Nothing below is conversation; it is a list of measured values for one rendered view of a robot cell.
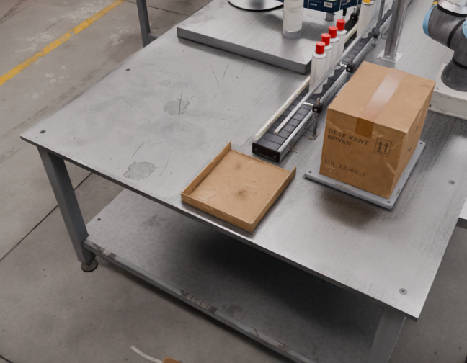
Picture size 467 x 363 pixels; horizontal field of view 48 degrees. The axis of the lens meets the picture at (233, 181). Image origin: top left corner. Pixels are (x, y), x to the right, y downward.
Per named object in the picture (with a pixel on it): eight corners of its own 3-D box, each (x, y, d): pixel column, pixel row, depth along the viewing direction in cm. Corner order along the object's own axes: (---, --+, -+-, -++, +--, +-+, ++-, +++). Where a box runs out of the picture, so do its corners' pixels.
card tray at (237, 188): (230, 149, 185) (230, 140, 183) (295, 174, 175) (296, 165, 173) (181, 201, 167) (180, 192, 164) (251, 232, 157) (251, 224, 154)
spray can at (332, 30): (323, 70, 213) (329, 23, 198) (336, 73, 211) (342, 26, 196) (318, 75, 209) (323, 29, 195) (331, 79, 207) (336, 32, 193)
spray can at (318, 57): (312, 86, 204) (316, 38, 190) (324, 89, 202) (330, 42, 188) (306, 92, 201) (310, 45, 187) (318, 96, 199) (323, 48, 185)
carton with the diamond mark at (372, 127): (352, 125, 191) (364, 60, 172) (416, 146, 182) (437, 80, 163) (318, 173, 172) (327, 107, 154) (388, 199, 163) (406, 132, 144)
